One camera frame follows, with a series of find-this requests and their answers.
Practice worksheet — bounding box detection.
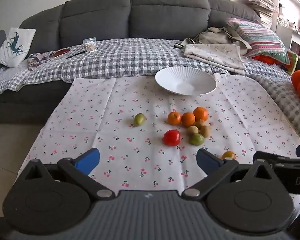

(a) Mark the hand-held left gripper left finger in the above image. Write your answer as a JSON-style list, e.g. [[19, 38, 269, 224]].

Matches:
[[22, 148, 115, 201]]

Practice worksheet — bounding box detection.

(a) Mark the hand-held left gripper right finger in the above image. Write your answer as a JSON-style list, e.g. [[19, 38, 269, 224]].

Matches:
[[181, 148, 276, 201]]

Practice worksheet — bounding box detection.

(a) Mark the small yellow-orange fruit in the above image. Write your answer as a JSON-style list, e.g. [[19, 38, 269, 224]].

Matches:
[[221, 151, 237, 160]]

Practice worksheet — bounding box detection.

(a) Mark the green lime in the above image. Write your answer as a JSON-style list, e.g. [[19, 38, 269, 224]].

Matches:
[[134, 113, 146, 126], [189, 133, 205, 146]]

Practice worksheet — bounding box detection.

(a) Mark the red tomato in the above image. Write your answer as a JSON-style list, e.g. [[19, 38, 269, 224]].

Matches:
[[163, 129, 181, 147]]

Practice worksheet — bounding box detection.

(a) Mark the small orange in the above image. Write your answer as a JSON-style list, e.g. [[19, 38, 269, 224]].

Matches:
[[167, 111, 182, 126], [181, 112, 196, 127]]

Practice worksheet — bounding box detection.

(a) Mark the large orange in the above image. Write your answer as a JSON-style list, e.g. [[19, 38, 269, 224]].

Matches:
[[193, 107, 209, 122]]

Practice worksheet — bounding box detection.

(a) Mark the white ribbed bowl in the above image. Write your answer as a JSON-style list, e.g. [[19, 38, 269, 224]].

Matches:
[[155, 67, 217, 96]]

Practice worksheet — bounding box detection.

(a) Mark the cherry print tablecloth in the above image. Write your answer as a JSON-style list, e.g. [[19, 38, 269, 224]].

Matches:
[[15, 75, 300, 220]]

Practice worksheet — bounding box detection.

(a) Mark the grey waffle blanket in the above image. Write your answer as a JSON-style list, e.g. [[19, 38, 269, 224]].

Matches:
[[251, 72, 300, 144]]

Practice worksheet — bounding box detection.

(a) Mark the orange fuzzy cushion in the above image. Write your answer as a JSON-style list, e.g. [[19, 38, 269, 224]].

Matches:
[[251, 54, 290, 67]]

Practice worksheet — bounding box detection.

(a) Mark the black pen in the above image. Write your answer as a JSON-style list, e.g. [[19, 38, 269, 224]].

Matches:
[[65, 51, 86, 59]]

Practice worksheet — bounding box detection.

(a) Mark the folded floral cloth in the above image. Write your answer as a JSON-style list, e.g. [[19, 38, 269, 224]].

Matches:
[[184, 43, 247, 76]]

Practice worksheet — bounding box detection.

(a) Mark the grey plaid quilt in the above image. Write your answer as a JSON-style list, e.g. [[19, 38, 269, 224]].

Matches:
[[0, 38, 293, 97]]

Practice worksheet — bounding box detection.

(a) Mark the dark red flat case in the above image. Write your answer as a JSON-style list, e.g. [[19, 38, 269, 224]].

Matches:
[[51, 48, 71, 58]]

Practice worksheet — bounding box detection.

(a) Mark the patterned fabric pouch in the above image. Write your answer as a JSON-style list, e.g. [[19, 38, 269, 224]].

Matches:
[[27, 51, 55, 70]]

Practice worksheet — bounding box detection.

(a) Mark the clear cotton swab box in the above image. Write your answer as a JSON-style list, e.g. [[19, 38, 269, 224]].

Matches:
[[82, 38, 97, 53]]

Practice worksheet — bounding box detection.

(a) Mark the striped colourful pillow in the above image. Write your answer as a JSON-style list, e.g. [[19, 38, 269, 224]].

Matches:
[[226, 17, 290, 64]]

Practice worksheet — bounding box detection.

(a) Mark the white bookshelf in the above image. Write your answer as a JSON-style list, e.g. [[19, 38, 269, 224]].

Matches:
[[270, 0, 300, 63]]

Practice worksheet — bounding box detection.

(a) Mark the beige tote bag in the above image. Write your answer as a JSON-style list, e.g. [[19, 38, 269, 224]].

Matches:
[[182, 20, 252, 55]]

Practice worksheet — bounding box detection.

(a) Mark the white deer print pillow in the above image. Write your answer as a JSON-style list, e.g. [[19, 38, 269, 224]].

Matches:
[[0, 27, 37, 68]]

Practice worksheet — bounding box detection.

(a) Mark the dark grey sofa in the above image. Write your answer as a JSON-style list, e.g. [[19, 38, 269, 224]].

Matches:
[[0, 0, 265, 125]]

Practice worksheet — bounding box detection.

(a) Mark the stack of magazines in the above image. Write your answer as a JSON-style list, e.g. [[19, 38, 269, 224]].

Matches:
[[244, 0, 279, 29]]

